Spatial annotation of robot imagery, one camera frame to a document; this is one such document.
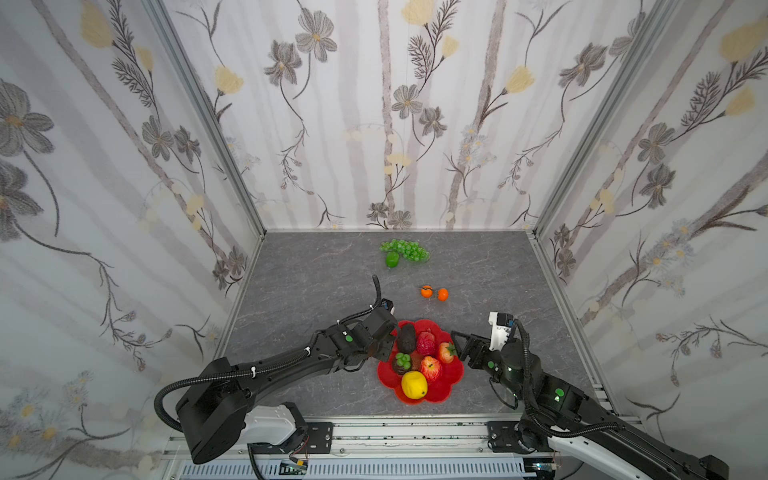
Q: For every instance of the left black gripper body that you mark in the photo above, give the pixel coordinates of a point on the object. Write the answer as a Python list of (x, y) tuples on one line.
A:
[(383, 335)]

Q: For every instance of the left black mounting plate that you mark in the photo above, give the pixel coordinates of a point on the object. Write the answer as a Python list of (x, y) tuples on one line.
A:
[(312, 438)]

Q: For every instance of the green grape bunch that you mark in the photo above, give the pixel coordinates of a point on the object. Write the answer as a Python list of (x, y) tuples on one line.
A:
[(410, 250)]

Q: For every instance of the dark red pomegranate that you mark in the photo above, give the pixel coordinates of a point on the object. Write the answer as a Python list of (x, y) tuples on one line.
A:
[(426, 344)]

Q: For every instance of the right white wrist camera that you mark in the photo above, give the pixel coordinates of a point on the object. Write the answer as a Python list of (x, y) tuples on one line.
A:
[(502, 328)]

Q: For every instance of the red apple fruit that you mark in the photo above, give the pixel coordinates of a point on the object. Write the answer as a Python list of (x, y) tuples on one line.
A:
[(431, 368)]

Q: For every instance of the dark avocado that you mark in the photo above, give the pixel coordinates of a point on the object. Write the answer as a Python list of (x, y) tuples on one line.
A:
[(407, 339)]

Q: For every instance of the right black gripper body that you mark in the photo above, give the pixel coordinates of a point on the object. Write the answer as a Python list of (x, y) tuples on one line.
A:
[(474, 349)]

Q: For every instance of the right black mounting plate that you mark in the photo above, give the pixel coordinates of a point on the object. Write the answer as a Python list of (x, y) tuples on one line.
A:
[(510, 437)]

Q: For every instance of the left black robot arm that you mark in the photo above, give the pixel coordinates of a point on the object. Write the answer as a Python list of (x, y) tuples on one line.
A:
[(210, 409)]

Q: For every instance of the yellow lemon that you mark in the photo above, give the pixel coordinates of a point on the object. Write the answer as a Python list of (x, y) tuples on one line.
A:
[(414, 385)]

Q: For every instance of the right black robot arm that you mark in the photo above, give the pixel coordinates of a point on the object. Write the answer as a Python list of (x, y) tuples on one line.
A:
[(556, 416)]

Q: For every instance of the green lime fruit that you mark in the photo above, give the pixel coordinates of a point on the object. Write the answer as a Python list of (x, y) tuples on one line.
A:
[(392, 259)]

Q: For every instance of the black mounting plate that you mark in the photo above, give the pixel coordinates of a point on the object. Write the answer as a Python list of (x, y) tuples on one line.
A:
[(510, 437), (312, 438)]

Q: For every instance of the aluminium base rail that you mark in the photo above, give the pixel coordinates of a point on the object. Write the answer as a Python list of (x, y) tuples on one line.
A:
[(458, 436)]

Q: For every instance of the white slotted cable duct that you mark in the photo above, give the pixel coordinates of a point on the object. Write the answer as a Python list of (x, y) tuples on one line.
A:
[(414, 468)]

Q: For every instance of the red flower-shaped fruit bowl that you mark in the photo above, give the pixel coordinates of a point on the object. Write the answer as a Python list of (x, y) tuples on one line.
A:
[(438, 391)]

